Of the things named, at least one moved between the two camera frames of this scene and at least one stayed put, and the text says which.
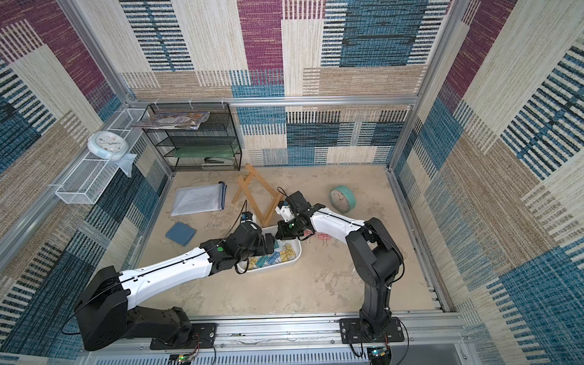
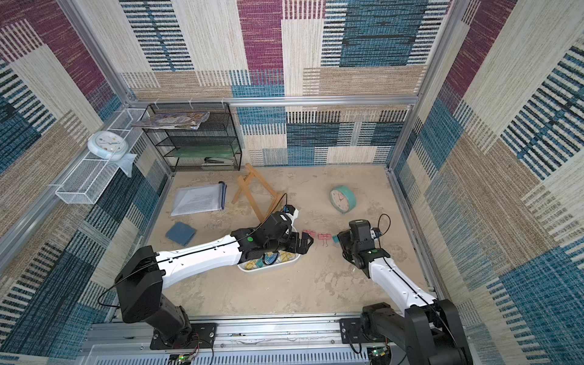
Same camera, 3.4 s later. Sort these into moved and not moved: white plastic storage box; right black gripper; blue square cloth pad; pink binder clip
Moved: right black gripper
Not moved: pink binder clip; blue square cloth pad; white plastic storage box
